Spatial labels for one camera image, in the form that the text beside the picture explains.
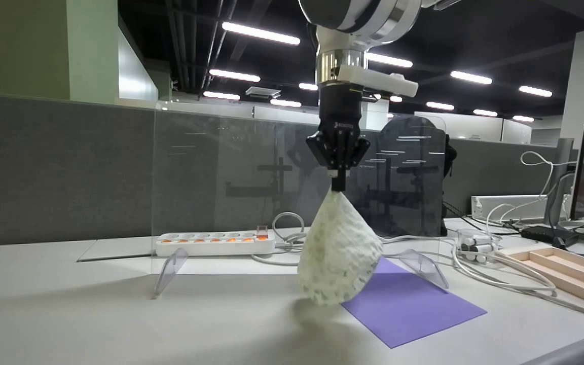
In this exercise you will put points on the grey office partition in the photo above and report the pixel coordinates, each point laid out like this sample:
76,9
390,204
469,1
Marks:
56,169

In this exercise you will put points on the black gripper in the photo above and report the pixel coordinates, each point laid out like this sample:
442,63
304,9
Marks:
340,103

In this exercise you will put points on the ceiling light strip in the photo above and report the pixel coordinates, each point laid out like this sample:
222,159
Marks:
471,77
486,111
537,90
222,96
233,75
390,59
523,118
285,102
441,106
260,32

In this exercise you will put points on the white power strip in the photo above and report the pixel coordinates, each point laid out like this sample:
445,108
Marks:
213,241

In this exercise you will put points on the white power adapter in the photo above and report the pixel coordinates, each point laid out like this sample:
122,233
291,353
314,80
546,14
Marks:
475,246

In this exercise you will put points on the white textured towel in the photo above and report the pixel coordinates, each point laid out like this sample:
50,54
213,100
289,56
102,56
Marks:
340,250

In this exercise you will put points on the white rectangular box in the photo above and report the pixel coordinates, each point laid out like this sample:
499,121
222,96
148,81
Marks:
507,206

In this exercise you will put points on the black monitor base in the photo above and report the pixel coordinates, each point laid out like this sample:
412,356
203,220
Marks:
549,236

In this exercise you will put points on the clear acrylic panel with feet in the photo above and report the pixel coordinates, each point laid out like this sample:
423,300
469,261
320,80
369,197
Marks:
237,175

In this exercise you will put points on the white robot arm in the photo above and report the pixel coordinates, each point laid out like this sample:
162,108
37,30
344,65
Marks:
359,13

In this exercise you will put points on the purple paper sheet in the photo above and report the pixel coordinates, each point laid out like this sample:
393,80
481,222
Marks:
411,304

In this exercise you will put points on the wooden frame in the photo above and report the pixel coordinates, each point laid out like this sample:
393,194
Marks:
566,271

